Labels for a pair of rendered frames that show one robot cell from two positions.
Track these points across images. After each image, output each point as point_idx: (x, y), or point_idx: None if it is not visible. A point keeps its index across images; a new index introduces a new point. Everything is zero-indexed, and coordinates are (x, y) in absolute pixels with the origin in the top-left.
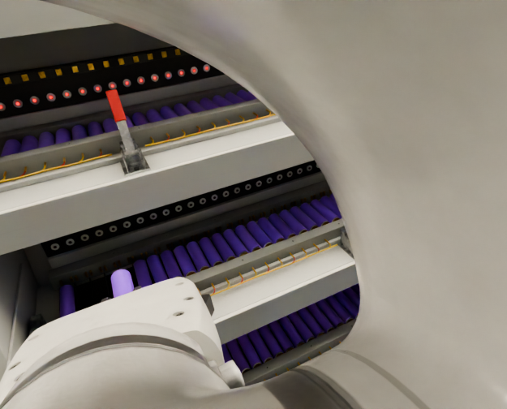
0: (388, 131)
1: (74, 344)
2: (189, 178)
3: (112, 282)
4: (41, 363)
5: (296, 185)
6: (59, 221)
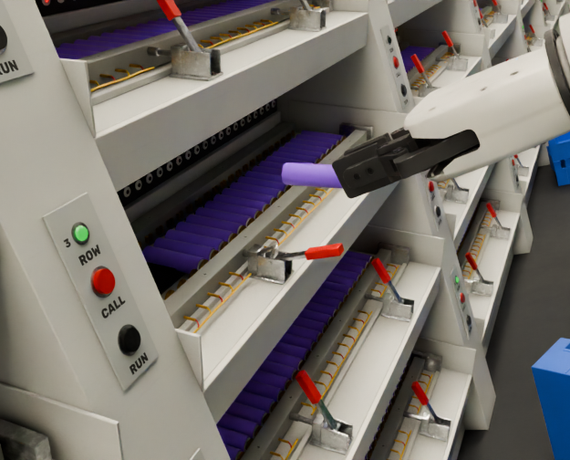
0: None
1: None
2: (251, 86)
3: (295, 172)
4: None
5: (243, 141)
6: (171, 137)
